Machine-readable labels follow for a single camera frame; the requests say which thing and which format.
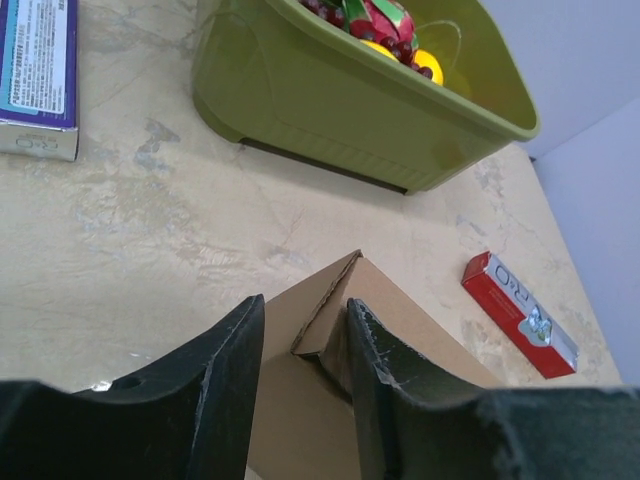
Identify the red white snack packet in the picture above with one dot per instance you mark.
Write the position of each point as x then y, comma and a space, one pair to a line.
520, 316

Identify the yellow toy lemon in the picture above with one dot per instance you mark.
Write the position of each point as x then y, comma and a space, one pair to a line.
428, 66

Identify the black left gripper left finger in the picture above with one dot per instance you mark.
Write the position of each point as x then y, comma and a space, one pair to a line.
187, 415

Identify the purple toothpaste box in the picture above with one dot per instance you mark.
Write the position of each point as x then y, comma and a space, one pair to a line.
39, 67

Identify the olive green plastic bin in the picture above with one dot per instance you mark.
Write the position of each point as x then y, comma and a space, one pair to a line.
280, 74

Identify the brown cardboard box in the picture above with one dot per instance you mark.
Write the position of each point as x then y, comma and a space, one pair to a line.
303, 425

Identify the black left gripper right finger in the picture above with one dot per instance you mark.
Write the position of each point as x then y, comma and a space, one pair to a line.
415, 420

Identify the purple toy grape bunch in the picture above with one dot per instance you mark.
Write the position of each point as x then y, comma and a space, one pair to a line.
333, 13

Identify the yellow toy mango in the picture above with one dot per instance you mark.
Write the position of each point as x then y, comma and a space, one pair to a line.
380, 49

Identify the pink toy dragon fruit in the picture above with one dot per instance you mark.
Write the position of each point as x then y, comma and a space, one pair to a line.
378, 19

